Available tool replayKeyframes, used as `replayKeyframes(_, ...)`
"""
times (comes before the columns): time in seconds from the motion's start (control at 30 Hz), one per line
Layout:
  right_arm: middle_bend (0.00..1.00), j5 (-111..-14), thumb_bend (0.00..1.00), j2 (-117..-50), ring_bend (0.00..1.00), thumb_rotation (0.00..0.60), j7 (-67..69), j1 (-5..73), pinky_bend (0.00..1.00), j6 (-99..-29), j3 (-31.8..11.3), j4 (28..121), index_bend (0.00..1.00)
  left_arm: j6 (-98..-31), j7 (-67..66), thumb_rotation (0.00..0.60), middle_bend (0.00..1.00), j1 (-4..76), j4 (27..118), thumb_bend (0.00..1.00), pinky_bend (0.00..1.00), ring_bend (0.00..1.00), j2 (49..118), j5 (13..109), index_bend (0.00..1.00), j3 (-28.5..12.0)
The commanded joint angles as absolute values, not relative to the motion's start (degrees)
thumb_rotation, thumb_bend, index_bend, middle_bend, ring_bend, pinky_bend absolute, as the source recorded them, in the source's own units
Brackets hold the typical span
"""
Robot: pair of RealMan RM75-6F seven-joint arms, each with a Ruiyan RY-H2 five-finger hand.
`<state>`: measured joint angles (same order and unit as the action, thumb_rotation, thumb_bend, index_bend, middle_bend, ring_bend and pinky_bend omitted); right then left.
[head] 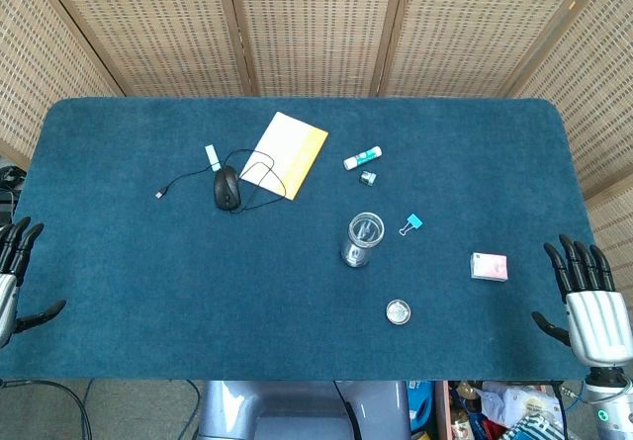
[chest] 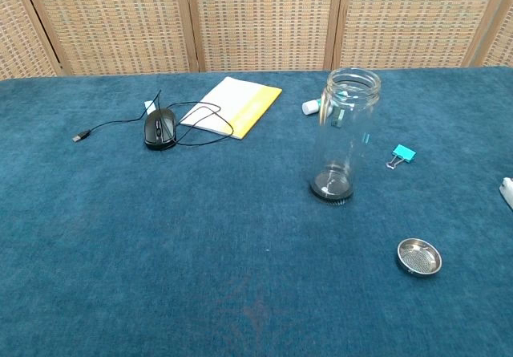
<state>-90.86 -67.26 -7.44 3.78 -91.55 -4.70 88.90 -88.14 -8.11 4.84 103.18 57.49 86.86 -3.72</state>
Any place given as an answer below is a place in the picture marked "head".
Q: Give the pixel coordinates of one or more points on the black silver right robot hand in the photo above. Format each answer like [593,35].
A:
[596,321]

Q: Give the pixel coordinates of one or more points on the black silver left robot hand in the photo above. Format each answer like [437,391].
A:
[10,291]

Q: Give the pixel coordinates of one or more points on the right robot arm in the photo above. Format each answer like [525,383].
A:
[610,410]

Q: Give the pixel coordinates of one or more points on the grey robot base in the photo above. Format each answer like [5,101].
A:
[297,410]

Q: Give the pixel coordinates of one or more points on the clear glass jar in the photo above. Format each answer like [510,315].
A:
[363,235]

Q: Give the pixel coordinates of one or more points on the white plastic bag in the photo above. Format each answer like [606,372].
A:
[514,394]

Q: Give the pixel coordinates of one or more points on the pink white box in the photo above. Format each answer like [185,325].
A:
[488,267]

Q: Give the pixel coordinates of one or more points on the striped bag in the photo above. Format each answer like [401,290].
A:
[536,430]

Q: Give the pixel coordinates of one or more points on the blue table mat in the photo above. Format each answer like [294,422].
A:
[148,287]

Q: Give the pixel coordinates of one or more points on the brown wooden crate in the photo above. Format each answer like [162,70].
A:
[441,410]

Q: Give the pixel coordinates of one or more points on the blue package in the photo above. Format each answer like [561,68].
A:
[420,405]

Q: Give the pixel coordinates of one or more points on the teal binder clip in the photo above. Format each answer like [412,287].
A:
[415,221]

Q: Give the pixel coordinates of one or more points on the black computer mouse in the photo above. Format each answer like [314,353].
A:
[226,188]

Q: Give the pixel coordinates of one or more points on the small teal cap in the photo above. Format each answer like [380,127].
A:
[367,178]

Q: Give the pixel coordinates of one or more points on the white teal glue stick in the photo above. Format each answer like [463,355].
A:
[361,158]

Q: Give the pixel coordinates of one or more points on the yellow white notebook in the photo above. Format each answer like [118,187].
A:
[292,148]

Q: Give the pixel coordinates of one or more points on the woven folding screen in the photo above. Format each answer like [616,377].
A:
[316,25]

